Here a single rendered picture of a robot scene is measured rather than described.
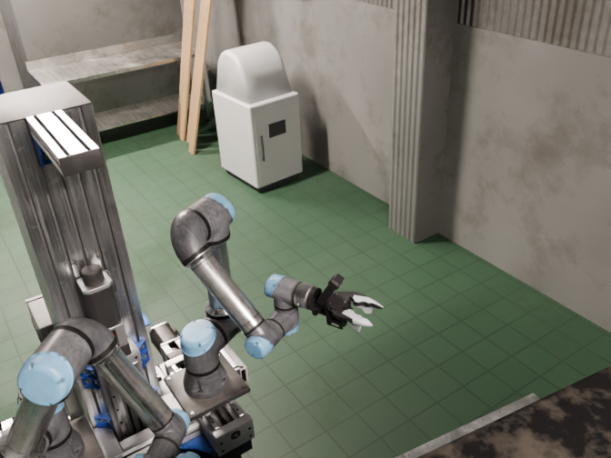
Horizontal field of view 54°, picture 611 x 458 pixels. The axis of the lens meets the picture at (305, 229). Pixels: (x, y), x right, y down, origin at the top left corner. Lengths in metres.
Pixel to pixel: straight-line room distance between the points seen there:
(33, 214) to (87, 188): 0.16
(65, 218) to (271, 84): 3.70
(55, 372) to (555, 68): 3.10
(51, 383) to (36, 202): 0.52
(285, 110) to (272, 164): 0.49
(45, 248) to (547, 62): 2.92
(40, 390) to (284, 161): 4.23
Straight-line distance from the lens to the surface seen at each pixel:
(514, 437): 0.72
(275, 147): 5.39
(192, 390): 2.10
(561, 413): 0.76
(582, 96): 3.74
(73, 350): 1.53
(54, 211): 1.81
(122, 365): 1.65
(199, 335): 1.99
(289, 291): 1.80
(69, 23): 7.69
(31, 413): 1.66
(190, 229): 1.77
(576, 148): 3.83
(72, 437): 2.03
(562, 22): 3.76
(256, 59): 5.28
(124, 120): 7.01
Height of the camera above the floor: 2.55
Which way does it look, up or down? 31 degrees down
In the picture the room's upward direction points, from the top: 3 degrees counter-clockwise
